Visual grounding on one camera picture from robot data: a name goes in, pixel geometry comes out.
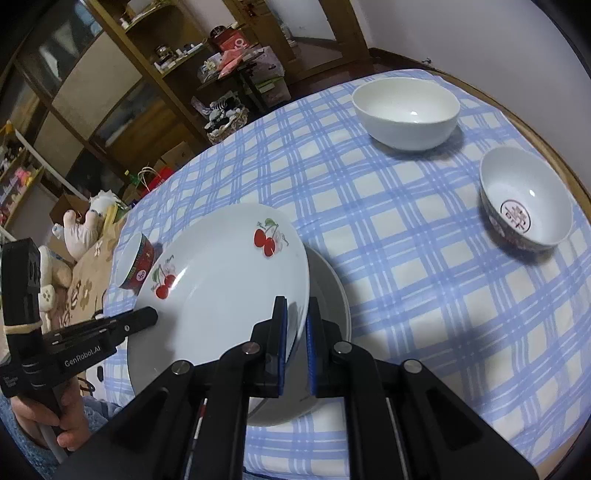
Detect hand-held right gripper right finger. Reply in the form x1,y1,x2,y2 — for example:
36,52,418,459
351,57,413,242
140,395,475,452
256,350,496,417
305,296,539,480

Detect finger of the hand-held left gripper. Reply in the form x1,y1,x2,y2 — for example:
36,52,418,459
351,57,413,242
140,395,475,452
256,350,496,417
44,307,158,346

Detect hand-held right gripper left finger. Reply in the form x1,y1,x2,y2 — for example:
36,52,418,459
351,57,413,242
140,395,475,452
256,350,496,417
55,295,289,480

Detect large cherry-print plate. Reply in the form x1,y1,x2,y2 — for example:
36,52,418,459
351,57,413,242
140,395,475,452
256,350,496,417
128,247,352,428

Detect small red bowl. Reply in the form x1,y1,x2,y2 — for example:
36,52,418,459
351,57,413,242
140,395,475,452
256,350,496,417
112,232,155,292

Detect large white bowl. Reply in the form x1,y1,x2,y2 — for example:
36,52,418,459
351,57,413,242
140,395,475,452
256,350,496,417
352,78,461,151

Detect white bowl with red emblem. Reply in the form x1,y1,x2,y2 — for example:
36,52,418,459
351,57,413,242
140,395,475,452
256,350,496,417
479,148,574,252

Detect person's left hand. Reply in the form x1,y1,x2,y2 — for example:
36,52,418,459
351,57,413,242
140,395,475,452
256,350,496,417
14,392,90,459

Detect cream plush toy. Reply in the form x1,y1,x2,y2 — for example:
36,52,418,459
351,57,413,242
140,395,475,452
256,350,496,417
38,244,73,324

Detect blue-grey fleece clothing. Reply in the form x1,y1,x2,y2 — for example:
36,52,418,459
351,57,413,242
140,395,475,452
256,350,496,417
0,397,123,480

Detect yellow cushion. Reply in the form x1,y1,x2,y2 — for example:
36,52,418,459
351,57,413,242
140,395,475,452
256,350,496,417
102,205,130,234

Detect blue plaid cloth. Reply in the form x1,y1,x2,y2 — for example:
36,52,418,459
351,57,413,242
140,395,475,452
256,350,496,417
99,68,591,476

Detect pink and white plush toy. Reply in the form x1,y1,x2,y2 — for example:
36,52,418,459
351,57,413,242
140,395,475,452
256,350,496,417
53,203,105,261

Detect white furry plush toy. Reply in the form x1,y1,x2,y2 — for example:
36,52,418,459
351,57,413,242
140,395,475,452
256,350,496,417
89,190,122,217

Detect cardboard box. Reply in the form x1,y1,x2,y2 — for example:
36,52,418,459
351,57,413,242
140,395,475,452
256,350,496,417
159,141,195,172
48,194,88,237

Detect red paper bag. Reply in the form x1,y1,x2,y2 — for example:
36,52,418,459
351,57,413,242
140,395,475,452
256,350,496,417
137,167,174,195

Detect light wooden shelf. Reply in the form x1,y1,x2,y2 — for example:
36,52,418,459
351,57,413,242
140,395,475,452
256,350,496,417
0,122,45,241

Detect wicker basket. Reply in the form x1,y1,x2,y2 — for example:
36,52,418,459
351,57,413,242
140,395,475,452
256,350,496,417
205,111,248,145

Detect wooden wardrobe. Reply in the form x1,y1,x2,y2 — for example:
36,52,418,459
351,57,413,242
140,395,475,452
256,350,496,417
0,0,208,227

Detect small dark side table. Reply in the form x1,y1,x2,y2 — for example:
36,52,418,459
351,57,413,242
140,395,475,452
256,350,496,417
196,46,278,112

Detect floral storage box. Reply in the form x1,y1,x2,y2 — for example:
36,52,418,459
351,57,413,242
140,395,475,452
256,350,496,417
249,46,293,105

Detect wooden corner shelf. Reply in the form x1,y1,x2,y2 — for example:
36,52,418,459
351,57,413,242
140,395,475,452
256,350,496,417
88,0,232,139

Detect pink plastic packet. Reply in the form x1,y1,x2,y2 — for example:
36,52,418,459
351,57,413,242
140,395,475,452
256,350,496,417
217,48,246,77

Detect red box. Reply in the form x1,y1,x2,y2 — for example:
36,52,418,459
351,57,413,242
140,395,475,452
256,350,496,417
210,28,253,52

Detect wooden door with mirror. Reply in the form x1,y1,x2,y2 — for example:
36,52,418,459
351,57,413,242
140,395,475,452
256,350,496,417
259,0,371,85

